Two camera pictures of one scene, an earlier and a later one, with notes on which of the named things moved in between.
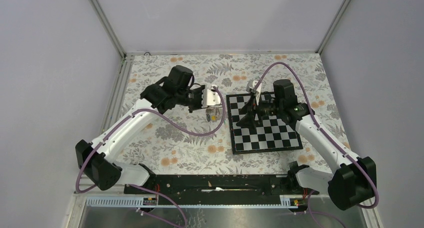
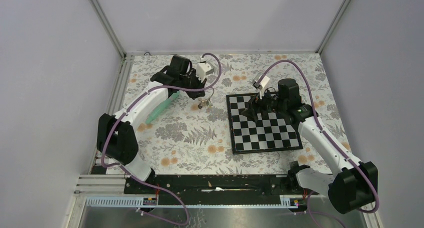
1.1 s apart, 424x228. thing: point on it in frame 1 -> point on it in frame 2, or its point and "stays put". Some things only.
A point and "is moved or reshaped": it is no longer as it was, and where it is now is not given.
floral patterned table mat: [200, 142] stays put
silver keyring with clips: [211, 114] is moved or reshaped
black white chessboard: [269, 135] stays put
